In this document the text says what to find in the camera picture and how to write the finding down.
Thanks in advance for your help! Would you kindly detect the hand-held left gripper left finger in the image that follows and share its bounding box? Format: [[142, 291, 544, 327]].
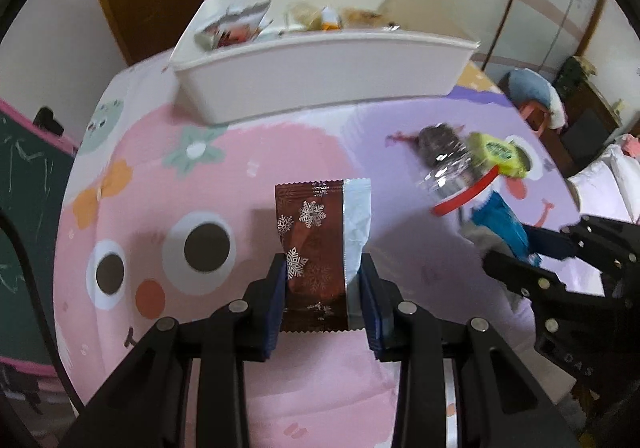
[[65, 253, 288, 448]]

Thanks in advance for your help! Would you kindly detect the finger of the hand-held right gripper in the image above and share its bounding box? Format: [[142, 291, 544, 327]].
[[522, 214, 640, 279], [482, 249, 626, 314]]

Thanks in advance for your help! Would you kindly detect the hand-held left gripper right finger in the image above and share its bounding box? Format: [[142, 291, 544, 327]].
[[357, 253, 581, 448]]

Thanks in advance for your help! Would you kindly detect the brown snowflake snack packet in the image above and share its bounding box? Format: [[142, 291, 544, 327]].
[[274, 178, 373, 333]]

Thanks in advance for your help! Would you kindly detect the blue snack packet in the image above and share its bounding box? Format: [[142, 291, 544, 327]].
[[470, 192, 532, 260]]

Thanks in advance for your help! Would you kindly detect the white plastic bin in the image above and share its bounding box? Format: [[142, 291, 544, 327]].
[[169, 0, 482, 125]]

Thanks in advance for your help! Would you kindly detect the white pillow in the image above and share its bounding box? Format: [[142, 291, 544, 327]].
[[567, 143, 640, 224]]

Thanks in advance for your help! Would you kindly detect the dark wooden nightstand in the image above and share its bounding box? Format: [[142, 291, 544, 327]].
[[555, 57, 621, 179]]

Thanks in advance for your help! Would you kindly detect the yellow-green snack packet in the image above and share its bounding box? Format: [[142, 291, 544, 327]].
[[467, 132, 533, 178]]

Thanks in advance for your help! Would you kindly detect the pink plastic stool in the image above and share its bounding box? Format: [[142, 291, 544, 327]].
[[520, 98, 551, 134]]

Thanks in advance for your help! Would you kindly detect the clear packet of dark snack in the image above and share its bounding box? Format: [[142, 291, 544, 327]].
[[416, 124, 501, 217]]

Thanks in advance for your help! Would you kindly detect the pink cartoon printed blanket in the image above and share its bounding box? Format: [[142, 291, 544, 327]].
[[52, 48, 616, 448]]

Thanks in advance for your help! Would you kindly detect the blue cushion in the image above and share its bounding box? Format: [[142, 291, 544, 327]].
[[500, 68, 566, 129]]

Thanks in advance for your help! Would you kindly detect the silver and red snack packet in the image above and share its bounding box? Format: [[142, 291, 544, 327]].
[[194, 0, 273, 49]]

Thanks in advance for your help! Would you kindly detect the small beige snack packet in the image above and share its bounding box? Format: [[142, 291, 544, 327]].
[[285, 3, 321, 31]]

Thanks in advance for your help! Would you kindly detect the black chalkboard eraser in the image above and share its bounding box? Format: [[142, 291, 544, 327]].
[[32, 107, 66, 136]]

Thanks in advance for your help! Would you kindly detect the black cable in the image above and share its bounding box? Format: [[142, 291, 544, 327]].
[[0, 208, 86, 414]]

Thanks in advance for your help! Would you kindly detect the green chalkboard pink frame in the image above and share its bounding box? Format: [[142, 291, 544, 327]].
[[0, 98, 81, 379]]

